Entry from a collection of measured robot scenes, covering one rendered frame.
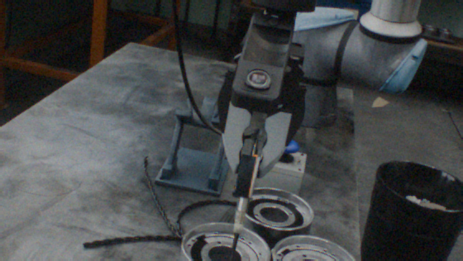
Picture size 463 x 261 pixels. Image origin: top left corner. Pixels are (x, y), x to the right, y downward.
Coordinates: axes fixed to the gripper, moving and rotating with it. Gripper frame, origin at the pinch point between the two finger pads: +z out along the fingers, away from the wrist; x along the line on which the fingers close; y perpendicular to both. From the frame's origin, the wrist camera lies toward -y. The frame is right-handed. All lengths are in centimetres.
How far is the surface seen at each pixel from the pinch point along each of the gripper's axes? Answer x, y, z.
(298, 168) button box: -7.3, 20.6, 8.7
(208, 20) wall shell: 64, 405, 78
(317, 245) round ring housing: -10.5, 2.7, 10.2
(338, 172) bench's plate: -15.1, 31.5, 13.2
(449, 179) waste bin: -69, 125, 52
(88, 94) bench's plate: 35, 43, 13
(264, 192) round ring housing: -2.6, 12.8, 9.8
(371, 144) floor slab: -63, 244, 93
